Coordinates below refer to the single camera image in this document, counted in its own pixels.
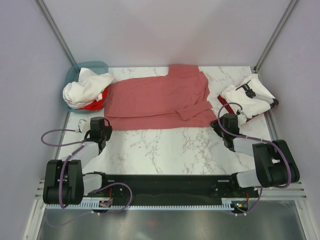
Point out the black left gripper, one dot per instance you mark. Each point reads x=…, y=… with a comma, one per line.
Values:
x=109, y=130

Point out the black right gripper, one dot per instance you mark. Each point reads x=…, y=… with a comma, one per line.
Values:
x=215, y=124

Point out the red t-shirt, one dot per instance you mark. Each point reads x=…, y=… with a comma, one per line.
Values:
x=230, y=110
x=97, y=105

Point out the white printed t-shirt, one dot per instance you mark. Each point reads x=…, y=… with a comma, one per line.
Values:
x=248, y=99

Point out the salmon pink t-shirt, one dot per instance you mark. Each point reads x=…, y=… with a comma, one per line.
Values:
x=176, y=100

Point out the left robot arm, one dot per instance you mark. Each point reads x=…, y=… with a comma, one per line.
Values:
x=64, y=182

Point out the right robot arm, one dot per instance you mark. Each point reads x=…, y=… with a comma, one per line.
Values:
x=273, y=160

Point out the crumpled red t-shirt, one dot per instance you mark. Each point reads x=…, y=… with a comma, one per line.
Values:
x=97, y=105

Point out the crumpled white t-shirt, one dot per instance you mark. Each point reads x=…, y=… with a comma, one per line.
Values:
x=88, y=88

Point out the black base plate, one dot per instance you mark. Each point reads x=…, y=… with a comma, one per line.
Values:
x=170, y=189

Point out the white slotted cable duct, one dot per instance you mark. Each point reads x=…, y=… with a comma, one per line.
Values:
x=101, y=205

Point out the aluminium front rail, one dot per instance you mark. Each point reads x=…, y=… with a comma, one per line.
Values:
x=293, y=192

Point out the right aluminium frame post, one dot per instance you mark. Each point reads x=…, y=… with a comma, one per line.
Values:
x=274, y=36

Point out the aluminium frame post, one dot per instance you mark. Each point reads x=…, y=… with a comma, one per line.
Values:
x=274, y=36
x=55, y=30

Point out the left aluminium frame post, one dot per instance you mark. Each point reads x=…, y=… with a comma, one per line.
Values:
x=55, y=30

